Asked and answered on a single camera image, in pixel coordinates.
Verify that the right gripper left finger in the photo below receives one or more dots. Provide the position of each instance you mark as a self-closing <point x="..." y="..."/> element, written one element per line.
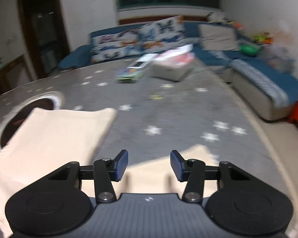
<point x="120" y="164"/>

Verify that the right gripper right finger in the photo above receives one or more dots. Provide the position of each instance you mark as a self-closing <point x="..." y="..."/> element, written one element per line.
<point x="178" y="164"/>

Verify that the cream garment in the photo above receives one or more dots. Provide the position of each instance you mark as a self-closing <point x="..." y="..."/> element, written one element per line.
<point x="50" y="139"/>

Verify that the colourful clear pencil case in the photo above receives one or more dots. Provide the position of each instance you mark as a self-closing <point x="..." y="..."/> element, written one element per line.
<point x="131" y="75"/>

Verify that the white tissue box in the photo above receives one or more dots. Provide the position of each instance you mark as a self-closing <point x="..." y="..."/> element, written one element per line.
<point x="174" y="64"/>

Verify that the white remote box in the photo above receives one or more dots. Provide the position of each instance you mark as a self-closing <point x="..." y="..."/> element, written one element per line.
<point x="143" y="61"/>

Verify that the round induction cooktop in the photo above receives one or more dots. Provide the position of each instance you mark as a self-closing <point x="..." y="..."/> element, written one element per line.
<point x="17" y="116"/>

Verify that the left butterfly pillow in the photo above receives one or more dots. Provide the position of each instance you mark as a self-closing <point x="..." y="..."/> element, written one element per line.
<point x="115" y="46"/>

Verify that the butterfly pillow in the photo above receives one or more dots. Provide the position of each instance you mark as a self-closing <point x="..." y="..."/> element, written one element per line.
<point x="162" y="35"/>
<point x="115" y="46"/>

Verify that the beige plain cushion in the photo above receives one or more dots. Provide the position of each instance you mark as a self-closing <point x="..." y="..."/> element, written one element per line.
<point x="217" y="38"/>

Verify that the right butterfly pillow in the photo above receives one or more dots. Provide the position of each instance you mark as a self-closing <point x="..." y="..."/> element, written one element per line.
<point x="162" y="35"/>

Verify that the green bowl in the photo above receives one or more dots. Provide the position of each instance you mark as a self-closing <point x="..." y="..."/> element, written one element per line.
<point x="249" y="50"/>

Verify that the wooden side table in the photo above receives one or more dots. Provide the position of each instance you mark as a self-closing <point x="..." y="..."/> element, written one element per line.
<point x="14" y="74"/>

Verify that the panda plush toy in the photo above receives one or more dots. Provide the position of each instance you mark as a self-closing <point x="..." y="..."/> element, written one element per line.
<point x="218" y="18"/>

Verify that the yellow green toy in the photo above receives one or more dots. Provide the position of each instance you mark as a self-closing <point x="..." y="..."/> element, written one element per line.
<point x="263" y="38"/>

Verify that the dark wooden door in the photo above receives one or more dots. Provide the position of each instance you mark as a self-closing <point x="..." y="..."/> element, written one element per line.
<point x="44" y="34"/>

